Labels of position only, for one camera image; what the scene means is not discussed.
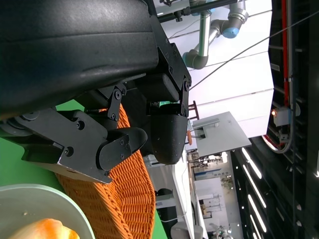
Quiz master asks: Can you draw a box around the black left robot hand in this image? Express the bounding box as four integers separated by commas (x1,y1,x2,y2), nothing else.
0,0,192,185

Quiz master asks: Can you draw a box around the grey-green round bowl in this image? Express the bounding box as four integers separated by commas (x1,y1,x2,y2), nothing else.
0,183,97,239

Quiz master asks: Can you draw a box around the white orange striped bun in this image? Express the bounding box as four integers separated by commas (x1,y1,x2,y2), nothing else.
9,218,81,239

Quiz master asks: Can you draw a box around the orange wicker basket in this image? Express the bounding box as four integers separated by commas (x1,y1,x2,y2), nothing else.
55,103,157,239

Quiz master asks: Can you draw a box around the brown wooden rack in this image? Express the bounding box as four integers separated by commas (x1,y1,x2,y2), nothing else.
188,101,200,120

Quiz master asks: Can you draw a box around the green tablecloth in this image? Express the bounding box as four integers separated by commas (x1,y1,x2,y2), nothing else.
0,99,175,239

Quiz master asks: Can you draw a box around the white robot workbench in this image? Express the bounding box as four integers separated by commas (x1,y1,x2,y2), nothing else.
154,0,275,150

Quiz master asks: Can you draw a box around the grey flat panel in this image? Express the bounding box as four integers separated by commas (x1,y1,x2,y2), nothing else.
191,111,252,156

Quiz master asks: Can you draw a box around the grey box with orange lamp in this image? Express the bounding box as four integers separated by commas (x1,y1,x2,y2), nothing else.
271,107,293,128

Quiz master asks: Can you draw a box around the thin black stretched wire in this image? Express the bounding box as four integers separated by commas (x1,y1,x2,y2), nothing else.
190,12,319,88

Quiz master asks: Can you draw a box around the red curved hose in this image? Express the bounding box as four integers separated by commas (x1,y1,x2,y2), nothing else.
263,0,292,152

